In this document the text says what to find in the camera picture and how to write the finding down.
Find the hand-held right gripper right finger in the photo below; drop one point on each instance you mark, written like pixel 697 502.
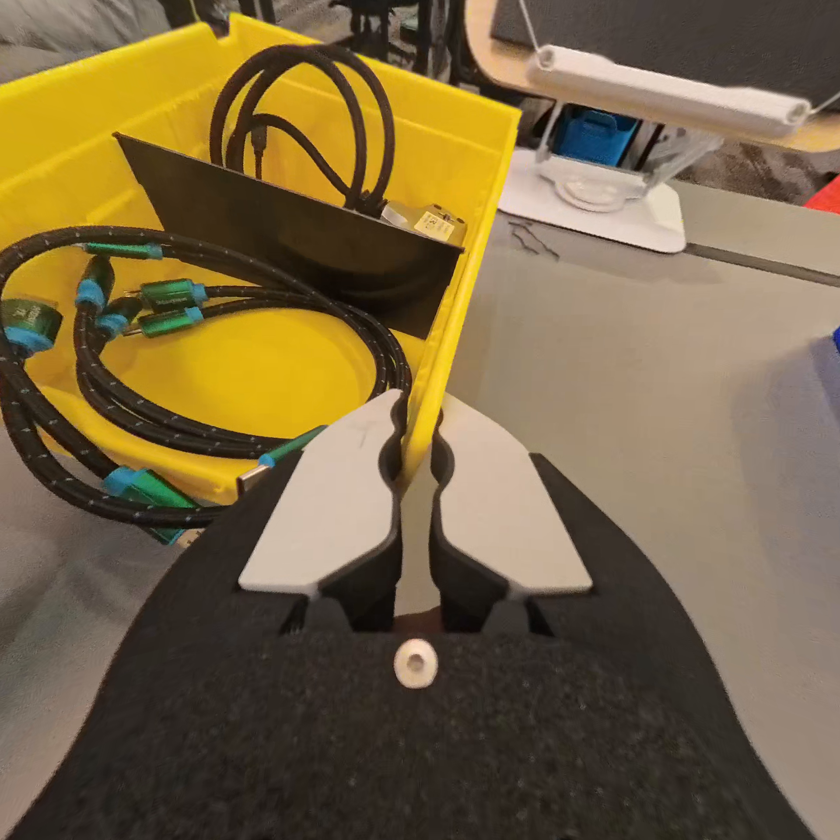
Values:
pixel 512 518

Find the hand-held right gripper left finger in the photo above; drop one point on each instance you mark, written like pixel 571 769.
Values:
pixel 315 518

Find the yellow storage bin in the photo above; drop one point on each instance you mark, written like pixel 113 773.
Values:
pixel 262 367

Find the black video switch box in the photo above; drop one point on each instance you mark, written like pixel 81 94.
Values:
pixel 426 223

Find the black bin divider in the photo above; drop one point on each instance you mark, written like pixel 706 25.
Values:
pixel 262 216

